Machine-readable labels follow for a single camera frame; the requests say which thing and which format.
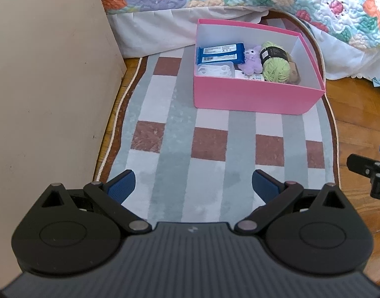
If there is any green yarn ball black label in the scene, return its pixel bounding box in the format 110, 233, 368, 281
260, 41, 291, 83

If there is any purple plush toy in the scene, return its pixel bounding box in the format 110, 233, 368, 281
238, 46, 263, 76

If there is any white tissue packet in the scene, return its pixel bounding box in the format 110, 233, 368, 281
234, 70, 265, 81

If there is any blue wet wipes pack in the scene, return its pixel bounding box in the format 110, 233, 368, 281
196, 42, 245, 65

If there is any clear floss picks package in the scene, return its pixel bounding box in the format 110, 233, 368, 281
196, 62, 235, 78

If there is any brown small box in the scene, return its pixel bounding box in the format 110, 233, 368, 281
286, 53, 300, 85

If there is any striped checkered rug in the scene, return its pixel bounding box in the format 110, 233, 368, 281
93, 10, 342, 224

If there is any pink storage box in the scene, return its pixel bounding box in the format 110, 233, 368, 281
193, 19, 325, 115

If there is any beige wooden cabinet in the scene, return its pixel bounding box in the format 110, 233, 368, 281
0, 0, 126, 287

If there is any white bed skirt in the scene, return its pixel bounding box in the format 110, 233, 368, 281
107, 6, 380, 83

